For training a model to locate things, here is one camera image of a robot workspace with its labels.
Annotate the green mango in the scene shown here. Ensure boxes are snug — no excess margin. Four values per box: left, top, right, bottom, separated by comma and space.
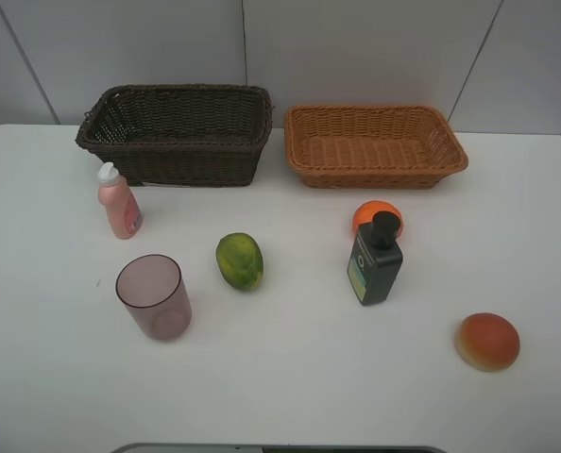
215, 232, 264, 292

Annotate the translucent purple plastic cup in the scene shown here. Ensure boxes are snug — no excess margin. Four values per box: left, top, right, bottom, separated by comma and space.
115, 254, 192, 342

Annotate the dark brown wicker basket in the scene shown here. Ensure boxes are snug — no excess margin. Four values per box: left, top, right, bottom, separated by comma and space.
76, 84, 273, 188

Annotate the light brown wicker basket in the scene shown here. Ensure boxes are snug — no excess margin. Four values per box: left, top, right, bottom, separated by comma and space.
284, 105, 468, 190

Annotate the pink bottle white cap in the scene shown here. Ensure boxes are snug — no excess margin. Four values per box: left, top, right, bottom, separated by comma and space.
97, 162, 143, 240

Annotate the red yellow peach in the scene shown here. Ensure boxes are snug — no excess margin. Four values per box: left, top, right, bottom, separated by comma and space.
455, 312, 520, 372

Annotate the dark green pump bottle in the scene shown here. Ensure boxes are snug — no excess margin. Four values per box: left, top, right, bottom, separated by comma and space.
348, 211, 403, 307

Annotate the orange tangerine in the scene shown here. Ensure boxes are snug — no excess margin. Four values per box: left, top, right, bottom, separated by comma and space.
351, 200, 404, 237

